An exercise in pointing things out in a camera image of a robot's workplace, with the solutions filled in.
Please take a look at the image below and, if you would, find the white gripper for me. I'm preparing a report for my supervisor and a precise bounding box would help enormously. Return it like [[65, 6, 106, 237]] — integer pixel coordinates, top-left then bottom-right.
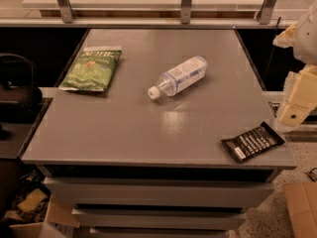
[[272, 0, 317, 128]]

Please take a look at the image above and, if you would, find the green jalapeno chip bag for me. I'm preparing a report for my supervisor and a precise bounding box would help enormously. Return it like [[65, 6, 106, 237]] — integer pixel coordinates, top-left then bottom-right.
[[58, 46, 122, 91]]

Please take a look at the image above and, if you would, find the black snack bar wrapper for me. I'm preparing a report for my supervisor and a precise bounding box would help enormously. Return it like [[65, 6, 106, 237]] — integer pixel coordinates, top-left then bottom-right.
[[221, 122, 285, 163]]

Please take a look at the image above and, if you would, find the clear plastic water bottle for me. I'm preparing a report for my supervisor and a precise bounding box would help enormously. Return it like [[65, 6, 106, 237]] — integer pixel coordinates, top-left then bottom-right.
[[148, 57, 208, 99]]

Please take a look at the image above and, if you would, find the cardboard box right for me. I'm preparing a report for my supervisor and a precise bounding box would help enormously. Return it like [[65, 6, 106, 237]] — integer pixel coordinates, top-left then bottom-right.
[[283, 182, 317, 238]]

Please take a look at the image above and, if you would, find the grey drawer cabinet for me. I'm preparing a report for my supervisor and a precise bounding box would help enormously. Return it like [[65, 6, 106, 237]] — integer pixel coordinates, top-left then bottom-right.
[[23, 30, 296, 238]]

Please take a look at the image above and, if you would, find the black chair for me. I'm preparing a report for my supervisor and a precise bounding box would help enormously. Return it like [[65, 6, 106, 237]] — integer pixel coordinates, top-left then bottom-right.
[[0, 53, 43, 140]]

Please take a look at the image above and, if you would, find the open cardboard box left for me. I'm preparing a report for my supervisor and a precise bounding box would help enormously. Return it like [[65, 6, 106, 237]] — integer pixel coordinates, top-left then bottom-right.
[[0, 188, 80, 238]]

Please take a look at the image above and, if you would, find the metal railing frame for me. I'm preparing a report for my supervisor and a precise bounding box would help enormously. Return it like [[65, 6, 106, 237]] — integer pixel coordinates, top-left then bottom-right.
[[0, 0, 317, 30]]

